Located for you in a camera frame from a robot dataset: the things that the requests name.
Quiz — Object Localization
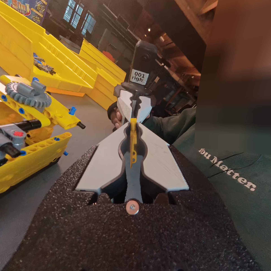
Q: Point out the black wired earbuds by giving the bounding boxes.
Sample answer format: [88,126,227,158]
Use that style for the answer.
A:
[207,152,263,179]

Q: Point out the thin yellow lego liftarm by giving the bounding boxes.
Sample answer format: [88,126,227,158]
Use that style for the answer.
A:
[130,127,138,169]

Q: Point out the paned window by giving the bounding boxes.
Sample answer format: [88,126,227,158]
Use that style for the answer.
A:
[63,0,97,36]

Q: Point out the person's right hand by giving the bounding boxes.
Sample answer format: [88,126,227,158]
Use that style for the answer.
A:
[110,106,124,132]

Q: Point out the colourful lego set box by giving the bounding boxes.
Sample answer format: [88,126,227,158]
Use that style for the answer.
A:
[0,0,49,26]

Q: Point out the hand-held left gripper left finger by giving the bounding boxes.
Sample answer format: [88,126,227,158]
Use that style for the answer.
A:
[75,122,130,192]

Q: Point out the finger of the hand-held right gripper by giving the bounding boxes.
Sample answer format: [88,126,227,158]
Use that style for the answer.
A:
[135,96,153,124]
[116,89,134,127]

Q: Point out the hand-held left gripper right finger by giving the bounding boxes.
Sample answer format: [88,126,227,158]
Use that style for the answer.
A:
[136,122,190,191]

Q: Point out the person's green sweatshirt torso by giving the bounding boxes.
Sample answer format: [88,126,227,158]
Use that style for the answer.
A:
[172,124,271,271]

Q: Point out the heap of assorted lego parts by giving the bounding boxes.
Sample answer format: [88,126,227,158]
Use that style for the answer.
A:
[33,53,56,75]

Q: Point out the yellow lego vehicle model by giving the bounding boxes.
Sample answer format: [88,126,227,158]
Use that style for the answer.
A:
[0,74,86,194]

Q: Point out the orange object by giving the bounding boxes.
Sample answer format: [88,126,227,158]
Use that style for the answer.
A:
[103,51,116,63]

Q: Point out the yellow plastic bin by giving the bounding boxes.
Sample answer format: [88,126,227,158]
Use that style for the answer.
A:
[0,1,94,98]
[79,38,127,111]

